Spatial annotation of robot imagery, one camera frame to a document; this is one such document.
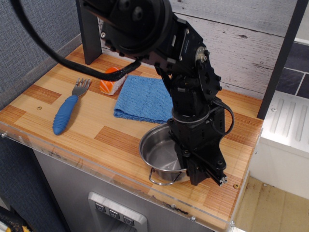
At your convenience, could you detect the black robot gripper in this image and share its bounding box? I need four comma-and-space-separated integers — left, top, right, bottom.
167, 106, 227, 186

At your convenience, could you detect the stainless steel pot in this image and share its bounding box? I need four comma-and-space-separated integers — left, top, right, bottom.
139, 123, 190, 186

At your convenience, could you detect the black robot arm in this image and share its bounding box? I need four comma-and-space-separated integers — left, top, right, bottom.
81, 0, 227, 185

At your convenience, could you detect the white toy sink unit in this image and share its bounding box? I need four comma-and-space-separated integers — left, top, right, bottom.
250, 91, 309, 198

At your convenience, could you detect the blue folded cloth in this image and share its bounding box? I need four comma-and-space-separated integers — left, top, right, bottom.
113, 75, 173, 124

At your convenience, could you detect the silver dispenser panel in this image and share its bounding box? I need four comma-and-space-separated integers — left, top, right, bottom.
88, 191, 148, 232

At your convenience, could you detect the orange salmon sushi toy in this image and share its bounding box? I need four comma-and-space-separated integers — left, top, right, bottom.
99, 75, 127, 96

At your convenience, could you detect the clear acrylic edge guard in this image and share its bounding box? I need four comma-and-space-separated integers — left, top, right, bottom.
0, 123, 235, 232

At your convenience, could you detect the yellow object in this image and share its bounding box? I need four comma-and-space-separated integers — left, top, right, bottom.
0, 214, 31, 232

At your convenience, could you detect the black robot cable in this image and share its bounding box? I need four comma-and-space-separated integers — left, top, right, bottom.
9, 0, 142, 82

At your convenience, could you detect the blue handled fork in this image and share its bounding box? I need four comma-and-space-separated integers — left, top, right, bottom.
52, 78, 91, 135

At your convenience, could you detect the dark right post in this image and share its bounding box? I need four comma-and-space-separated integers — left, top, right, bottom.
257, 0, 309, 119

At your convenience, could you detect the dark post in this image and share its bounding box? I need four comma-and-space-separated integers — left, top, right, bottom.
257, 0, 309, 119
76, 0, 102, 65

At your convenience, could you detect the dark left post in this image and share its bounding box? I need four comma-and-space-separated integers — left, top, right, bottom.
76, 0, 102, 65

